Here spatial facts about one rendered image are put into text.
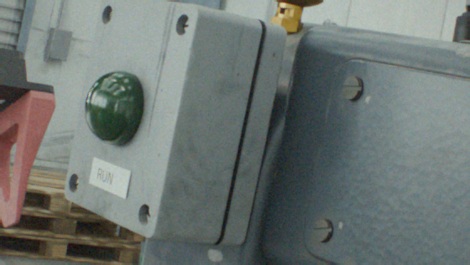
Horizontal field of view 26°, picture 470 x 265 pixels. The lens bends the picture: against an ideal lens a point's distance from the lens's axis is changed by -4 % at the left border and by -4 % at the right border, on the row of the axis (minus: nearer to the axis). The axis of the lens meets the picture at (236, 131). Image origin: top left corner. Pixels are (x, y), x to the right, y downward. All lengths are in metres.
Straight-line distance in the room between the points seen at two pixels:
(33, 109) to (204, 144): 0.23
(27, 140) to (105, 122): 0.21
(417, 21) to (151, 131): 7.11
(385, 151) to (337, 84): 0.04
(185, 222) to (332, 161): 0.06
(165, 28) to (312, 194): 0.08
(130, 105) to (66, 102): 8.57
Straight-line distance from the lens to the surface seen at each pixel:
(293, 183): 0.41
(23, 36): 8.59
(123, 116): 0.40
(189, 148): 0.39
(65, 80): 8.93
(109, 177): 0.42
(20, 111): 0.62
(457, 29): 0.51
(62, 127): 8.99
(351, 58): 0.39
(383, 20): 7.74
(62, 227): 6.25
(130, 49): 0.42
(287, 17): 0.47
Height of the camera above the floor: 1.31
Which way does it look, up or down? 3 degrees down
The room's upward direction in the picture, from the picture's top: 12 degrees clockwise
